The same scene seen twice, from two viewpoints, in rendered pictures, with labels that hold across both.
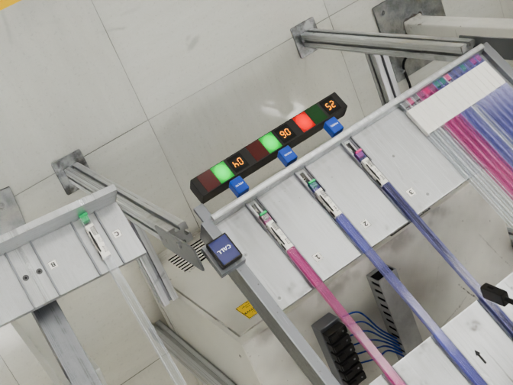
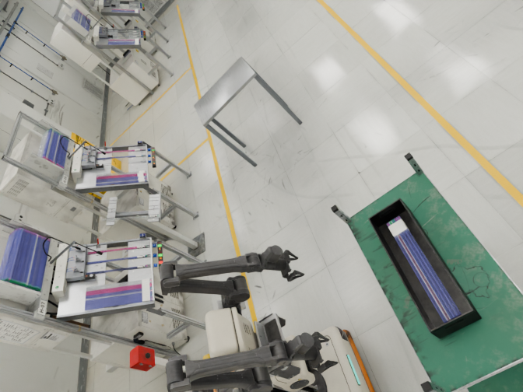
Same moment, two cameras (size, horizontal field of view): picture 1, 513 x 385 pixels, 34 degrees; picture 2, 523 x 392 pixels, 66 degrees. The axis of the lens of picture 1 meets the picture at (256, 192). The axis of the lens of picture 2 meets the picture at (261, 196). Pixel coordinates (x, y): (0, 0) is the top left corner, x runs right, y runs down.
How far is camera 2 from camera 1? 333 cm
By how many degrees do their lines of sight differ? 64
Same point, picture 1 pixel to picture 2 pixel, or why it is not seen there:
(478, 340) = (99, 267)
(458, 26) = not seen: hidden behind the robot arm
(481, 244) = (125, 325)
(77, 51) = not seen: hidden behind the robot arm
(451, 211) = (135, 313)
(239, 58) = (214, 306)
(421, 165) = (136, 275)
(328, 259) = (131, 252)
